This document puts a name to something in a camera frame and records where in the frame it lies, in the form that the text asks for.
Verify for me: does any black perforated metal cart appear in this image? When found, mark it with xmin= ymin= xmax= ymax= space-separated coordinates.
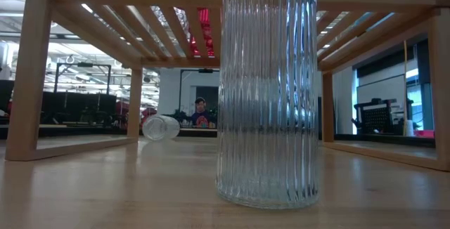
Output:
xmin=352 ymin=97 xmax=405 ymax=136

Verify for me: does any large clear hammered glass vase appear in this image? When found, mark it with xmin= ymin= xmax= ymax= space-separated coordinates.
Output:
xmin=141 ymin=114 xmax=181 ymax=142

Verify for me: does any wooden slatted shelf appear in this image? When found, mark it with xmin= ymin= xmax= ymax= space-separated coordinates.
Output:
xmin=4 ymin=0 xmax=450 ymax=173

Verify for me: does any thin yellow hanging cord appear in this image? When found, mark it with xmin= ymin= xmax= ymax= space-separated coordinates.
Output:
xmin=402 ymin=40 xmax=409 ymax=137

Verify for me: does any black metal rig frame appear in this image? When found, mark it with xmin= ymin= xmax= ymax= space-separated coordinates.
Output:
xmin=52 ymin=62 xmax=113 ymax=95
xmin=178 ymin=67 xmax=221 ymax=98

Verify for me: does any tall red bottle vase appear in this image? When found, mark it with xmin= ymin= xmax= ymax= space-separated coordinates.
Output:
xmin=189 ymin=6 xmax=216 ymax=58

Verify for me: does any clear fluted cylinder glass vase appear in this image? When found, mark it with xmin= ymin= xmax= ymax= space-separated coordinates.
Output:
xmin=214 ymin=0 xmax=321 ymax=211

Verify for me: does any white paper towel roll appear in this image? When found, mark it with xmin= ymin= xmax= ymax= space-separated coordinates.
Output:
xmin=404 ymin=119 xmax=416 ymax=137

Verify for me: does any clear diamond-pattern bottle vase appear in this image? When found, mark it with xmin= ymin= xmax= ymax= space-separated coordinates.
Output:
xmin=150 ymin=6 xmax=200 ymax=49

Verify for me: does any person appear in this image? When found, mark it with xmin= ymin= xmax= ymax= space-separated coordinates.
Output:
xmin=189 ymin=96 xmax=215 ymax=129

